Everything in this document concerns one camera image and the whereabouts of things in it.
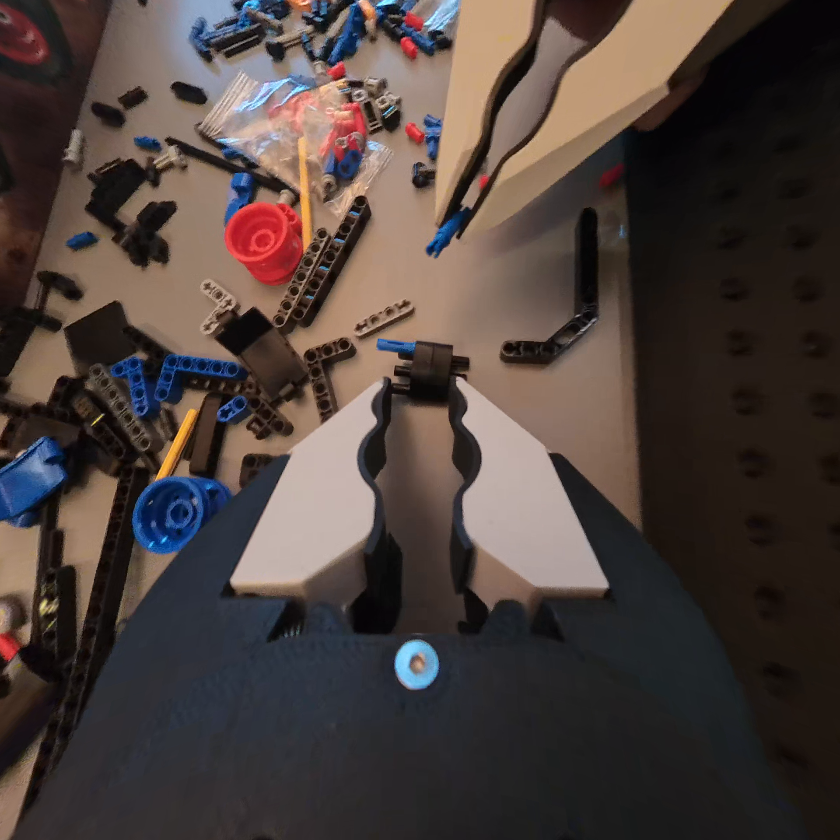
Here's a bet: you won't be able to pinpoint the blue bent short beam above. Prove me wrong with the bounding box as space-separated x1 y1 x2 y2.
110 357 162 420

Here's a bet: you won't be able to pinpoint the black connector assembly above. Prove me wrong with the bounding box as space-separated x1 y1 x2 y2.
392 340 471 403

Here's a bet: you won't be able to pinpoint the red wheel rim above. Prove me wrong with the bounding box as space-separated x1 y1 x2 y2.
224 202 310 288

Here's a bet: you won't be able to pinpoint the blue wheel rim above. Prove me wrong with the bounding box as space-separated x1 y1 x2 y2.
133 476 235 555

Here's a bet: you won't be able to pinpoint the clear bag of small pins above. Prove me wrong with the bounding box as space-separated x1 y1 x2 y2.
197 71 395 218

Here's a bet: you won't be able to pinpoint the black flat clip panel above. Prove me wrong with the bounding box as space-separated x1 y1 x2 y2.
215 307 310 402

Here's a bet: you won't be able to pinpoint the person's right hand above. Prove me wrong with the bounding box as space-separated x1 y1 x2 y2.
632 64 714 132

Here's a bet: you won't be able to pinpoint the grey nine-hole beam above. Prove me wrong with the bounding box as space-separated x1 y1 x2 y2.
272 226 333 329

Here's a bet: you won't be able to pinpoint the blue L-shaped beam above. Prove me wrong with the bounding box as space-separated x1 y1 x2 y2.
156 354 249 403

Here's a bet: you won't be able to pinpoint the black seven-hole beam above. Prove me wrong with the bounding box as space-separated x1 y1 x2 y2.
298 196 372 328

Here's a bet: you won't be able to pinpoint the blue tube connector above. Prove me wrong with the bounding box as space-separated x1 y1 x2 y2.
225 172 257 226

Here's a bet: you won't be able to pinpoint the black angled long beam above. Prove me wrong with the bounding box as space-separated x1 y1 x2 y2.
500 208 600 366

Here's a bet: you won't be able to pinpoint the black bent frame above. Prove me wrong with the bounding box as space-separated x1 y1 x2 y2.
85 157 179 269

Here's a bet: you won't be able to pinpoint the black bent beam with pins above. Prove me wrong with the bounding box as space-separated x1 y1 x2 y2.
0 270 85 379

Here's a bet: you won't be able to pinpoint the monster truck toy box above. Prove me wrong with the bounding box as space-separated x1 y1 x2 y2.
0 0 114 311

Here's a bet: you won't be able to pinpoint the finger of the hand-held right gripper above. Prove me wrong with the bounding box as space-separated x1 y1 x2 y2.
458 0 737 240
434 0 549 227

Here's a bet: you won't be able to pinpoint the black double connector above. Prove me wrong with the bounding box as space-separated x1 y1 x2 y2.
246 394 295 438

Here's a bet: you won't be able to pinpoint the scattered small pins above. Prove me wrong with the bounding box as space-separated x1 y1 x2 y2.
62 0 460 254

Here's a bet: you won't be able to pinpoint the long yellow axle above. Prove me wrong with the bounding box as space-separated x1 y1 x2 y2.
297 136 315 251

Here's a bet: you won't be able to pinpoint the long grey beam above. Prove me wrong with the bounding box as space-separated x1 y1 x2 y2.
87 363 165 455

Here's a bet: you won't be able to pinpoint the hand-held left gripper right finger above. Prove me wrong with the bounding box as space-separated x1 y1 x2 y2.
449 377 611 634

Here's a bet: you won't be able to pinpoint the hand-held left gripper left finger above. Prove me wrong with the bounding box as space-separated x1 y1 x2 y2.
230 377 403 634

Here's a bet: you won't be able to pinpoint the grey desk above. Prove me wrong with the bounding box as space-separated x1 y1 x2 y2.
0 0 641 840

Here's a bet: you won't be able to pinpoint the black curved panel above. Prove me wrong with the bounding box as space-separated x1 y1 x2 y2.
0 646 57 776

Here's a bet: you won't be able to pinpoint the blue folded panel piece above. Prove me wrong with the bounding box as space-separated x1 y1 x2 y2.
0 436 70 530

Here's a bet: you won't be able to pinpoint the black rectangular brick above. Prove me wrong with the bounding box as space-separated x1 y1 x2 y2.
190 394 224 477

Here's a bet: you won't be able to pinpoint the black square panel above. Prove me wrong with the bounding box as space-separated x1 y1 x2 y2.
63 302 136 379

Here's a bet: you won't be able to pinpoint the long thin black axle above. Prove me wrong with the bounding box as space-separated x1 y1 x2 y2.
164 136 284 193

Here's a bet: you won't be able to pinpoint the black L-shaped beam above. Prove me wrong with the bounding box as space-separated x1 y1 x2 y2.
303 338 359 424

